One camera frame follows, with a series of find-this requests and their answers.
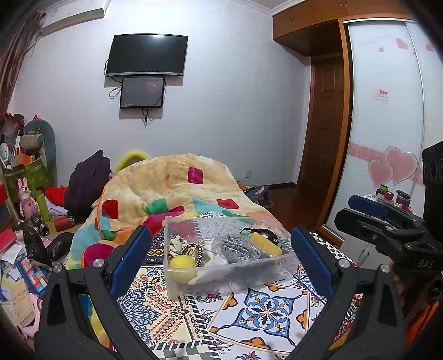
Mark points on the grey green plush pillow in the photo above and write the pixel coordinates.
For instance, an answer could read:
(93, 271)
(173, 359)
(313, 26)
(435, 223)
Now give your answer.
(39, 138)

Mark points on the pink rabbit plush toy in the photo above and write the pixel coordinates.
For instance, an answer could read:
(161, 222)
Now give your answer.
(28, 205)

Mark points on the yellow green sponge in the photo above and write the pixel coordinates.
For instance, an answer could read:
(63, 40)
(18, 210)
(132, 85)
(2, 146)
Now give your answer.
(264, 245)

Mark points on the small wall monitor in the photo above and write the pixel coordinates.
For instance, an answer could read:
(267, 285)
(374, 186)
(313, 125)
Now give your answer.
(142, 92)

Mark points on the dark purple garment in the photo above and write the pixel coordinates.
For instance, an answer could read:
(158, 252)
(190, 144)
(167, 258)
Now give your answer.
(86, 185)

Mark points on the floral fabric scrunchie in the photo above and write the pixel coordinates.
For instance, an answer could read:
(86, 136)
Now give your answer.
(176, 246)

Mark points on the white sliding wardrobe door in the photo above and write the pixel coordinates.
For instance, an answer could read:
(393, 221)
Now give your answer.
(396, 111)

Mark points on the green cardboard box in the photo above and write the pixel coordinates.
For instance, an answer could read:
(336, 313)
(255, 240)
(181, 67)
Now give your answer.
(38, 178)

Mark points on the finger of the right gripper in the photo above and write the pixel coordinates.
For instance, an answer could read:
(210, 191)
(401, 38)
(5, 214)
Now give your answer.
(371, 229)
(367, 206)

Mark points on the white cloth sock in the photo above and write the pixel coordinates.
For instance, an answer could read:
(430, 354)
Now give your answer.
(215, 266)

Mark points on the large wall television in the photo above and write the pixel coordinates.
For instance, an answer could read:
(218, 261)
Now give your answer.
(147, 54)

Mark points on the striped red curtain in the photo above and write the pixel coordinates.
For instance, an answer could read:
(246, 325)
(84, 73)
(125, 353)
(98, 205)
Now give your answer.
(13, 57)

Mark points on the grey backpack on floor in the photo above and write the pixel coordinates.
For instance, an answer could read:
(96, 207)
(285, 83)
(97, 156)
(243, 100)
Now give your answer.
(258, 194)

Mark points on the clear plastic storage box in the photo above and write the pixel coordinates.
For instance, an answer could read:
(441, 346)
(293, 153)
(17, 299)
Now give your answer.
(243, 275)

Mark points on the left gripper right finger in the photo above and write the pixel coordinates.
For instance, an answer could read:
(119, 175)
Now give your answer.
(318, 262)

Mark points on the orange patchwork fleece blanket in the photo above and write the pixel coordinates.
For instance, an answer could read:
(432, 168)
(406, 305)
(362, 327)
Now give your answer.
(144, 194)

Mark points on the yellow soft ball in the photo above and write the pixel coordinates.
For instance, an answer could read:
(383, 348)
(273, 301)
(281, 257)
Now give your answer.
(182, 269)

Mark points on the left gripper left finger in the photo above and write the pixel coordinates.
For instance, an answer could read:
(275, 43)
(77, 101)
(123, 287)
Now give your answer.
(125, 260)

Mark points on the brown wooden door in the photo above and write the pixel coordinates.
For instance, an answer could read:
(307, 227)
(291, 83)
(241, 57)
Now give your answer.
(326, 101)

